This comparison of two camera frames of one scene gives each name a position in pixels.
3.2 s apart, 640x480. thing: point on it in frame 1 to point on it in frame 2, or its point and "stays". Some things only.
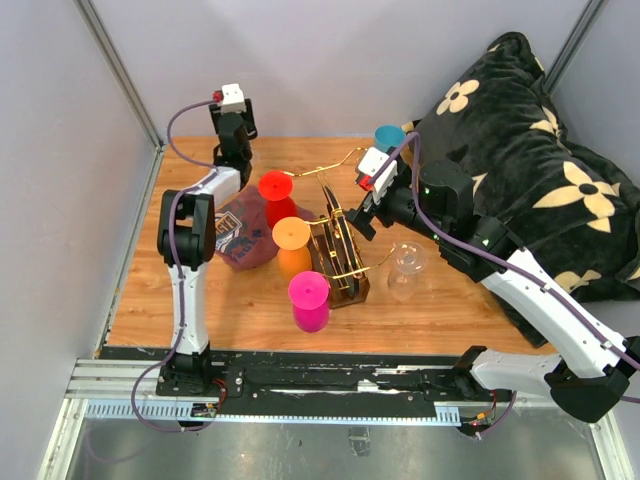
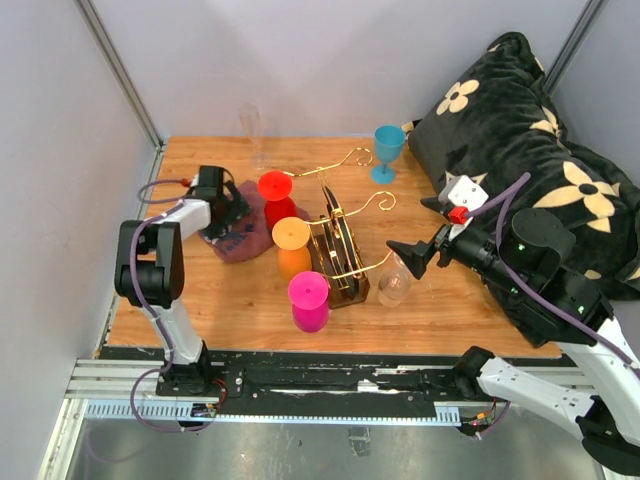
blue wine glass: x=388 y=135 stays
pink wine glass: x=309 y=295 stays
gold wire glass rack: x=335 y=247 stays
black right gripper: x=361 y=218 to x=415 y=254
